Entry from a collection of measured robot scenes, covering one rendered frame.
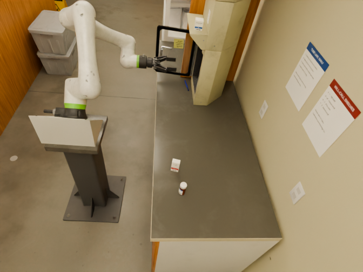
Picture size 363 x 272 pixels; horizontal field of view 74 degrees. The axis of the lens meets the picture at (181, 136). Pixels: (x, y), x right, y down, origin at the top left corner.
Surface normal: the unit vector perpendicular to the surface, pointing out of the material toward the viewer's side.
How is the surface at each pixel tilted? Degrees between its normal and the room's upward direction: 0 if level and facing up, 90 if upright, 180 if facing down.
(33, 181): 0
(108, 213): 0
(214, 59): 90
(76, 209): 0
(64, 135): 90
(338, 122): 90
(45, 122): 90
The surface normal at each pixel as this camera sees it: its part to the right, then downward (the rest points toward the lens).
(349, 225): -0.99, -0.05
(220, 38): 0.04, 0.75
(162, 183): 0.12, -0.67
